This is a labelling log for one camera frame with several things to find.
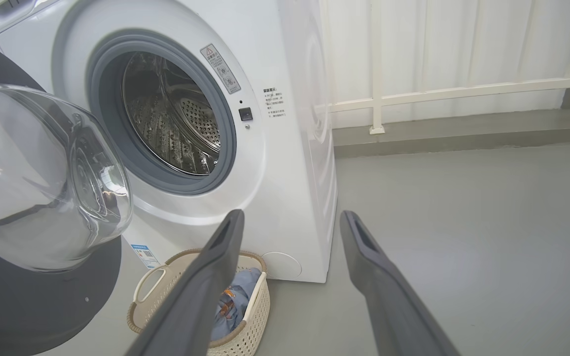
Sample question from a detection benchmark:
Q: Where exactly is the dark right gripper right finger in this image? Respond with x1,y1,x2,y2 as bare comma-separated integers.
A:
339,210,461,356

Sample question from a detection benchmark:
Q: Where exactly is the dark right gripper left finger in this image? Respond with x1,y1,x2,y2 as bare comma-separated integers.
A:
126,209,245,356

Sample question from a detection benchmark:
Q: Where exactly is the blue cartoon print garment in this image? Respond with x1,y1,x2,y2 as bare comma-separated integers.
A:
211,267,262,342

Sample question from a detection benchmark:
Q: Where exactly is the round washing machine door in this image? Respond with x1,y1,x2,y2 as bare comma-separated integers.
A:
0,34,133,356

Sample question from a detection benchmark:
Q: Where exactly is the white front-load washing machine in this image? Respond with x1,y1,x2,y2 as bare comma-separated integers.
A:
0,0,339,356

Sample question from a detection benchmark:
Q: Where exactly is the steel perforated washer drum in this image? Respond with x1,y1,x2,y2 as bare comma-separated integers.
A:
123,52,221,176

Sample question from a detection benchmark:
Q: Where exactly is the cream perforated laundry basket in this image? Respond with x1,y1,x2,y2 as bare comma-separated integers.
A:
127,249,271,356

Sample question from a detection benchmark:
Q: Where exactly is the blue energy label sticker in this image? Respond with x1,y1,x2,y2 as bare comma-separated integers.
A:
131,244,160,269

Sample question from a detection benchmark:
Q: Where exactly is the round drain filter cover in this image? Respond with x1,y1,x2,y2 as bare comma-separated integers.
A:
261,252,302,280

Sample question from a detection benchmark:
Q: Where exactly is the black text instruction sticker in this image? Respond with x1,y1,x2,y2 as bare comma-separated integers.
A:
263,88,286,118

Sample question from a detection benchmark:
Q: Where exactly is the white metal railing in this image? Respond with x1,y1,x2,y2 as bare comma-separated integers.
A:
315,0,570,135

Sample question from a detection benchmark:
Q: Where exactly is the grey warning sticker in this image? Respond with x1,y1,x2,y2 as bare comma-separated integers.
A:
200,44,241,94

